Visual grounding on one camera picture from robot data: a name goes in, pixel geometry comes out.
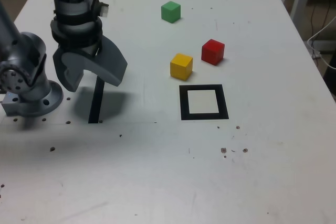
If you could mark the red cube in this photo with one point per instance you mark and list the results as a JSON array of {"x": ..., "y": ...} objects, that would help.
[{"x": 212, "y": 52}]

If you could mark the yellow cube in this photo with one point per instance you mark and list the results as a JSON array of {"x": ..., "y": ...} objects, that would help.
[{"x": 181, "y": 66}]

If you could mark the small white gripper camera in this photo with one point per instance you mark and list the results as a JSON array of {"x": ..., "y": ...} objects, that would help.
[{"x": 103, "y": 9}]

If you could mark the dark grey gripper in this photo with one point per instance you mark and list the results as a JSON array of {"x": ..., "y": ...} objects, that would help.
[{"x": 90, "y": 50}]

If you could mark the white floor bar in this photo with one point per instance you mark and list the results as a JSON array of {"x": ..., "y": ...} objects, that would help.
[{"x": 325, "y": 45}]

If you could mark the green cube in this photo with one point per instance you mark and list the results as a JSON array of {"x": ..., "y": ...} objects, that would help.
[{"x": 170, "y": 12}]

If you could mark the black tape strip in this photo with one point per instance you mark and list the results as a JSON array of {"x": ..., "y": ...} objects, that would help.
[{"x": 95, "y": 103}]

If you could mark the black tape square outline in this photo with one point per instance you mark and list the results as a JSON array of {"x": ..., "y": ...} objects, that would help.
[{"x": 183, "y": 103}]

